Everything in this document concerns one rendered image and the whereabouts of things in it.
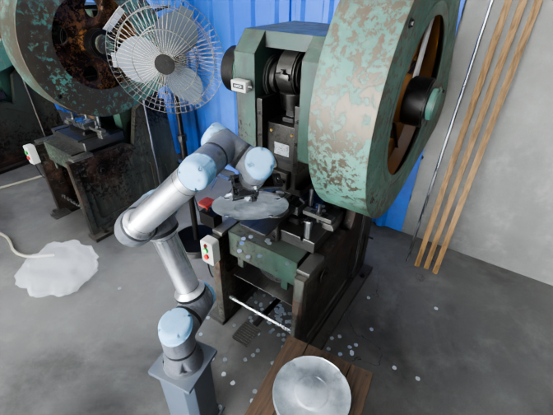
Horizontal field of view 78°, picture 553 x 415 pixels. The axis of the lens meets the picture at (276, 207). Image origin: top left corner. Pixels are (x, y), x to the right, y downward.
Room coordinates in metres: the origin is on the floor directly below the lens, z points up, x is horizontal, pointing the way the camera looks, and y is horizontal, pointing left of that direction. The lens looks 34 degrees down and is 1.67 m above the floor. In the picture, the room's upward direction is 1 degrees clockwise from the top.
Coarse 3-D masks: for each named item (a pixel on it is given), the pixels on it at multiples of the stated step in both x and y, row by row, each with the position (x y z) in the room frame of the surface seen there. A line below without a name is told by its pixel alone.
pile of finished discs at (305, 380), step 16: (288, 368) 0.77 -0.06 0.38; (304, 368) 0.77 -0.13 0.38; (320, 368) 0.77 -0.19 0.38; (336, 368) 0.77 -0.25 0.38; (288, 384) 0.71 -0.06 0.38; (304, 384) 0.70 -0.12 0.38; (320, 384) 0.71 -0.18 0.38; (336, 384) 0.71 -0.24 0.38; (288, 400) 0.65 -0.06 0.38; (304, 400) 0.64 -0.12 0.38; (320, 400) 0.64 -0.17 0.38; (336, 400) 0.65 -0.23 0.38
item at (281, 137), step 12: (276, 120) 1.38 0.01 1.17; (288, 120) 1.36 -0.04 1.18; (276, 132) 1.34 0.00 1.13; (288, 132) 1.31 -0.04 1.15; (276, 144) 1.34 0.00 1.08; (288, 144) 1.31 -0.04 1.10; (276, 156) 1.34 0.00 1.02; (288, 156) 1.30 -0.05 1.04; (276, 168) 1.33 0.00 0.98; (288, 168) 1.30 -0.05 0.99; (288, 180) 1.28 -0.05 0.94; (300, 180) 1.32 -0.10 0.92
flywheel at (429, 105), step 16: (432, 32) 1.36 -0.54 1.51; (416, 48) 1.30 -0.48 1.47; (432, 48) 1.39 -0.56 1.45; (416, 64) 1.15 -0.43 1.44; (432, 64) 1.40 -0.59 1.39; (416, 80) 1.12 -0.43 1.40; (432, 80) 1.10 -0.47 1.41; (400, 96) 1.10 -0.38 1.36; (416, 96) 1.07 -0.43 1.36; (432, 96) 1.08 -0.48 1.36; (400, 112) 1.10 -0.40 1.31; (416, 112) 1.06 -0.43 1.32; (432, 112) 1.07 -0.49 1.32; (400, 128) 1.32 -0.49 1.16; (416, 128) 1.38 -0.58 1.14; (400, 144) 1.32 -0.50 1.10; (400, 160) 1.26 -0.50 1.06
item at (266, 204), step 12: (264, 192) 1.01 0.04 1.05; (216, 204) 1.04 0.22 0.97; (228, 204) 1.05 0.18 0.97; (240, 204) 1.07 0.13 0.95; (252, 204) 1.07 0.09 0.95; (264, 204) 1.08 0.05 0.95; (276, 204) 1.07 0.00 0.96; (288, 204) 1.08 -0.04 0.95; (228, 216) 1.12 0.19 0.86; (240, 216) 1.13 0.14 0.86; (252, 216) 1.13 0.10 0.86; (264, 216) 1.14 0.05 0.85
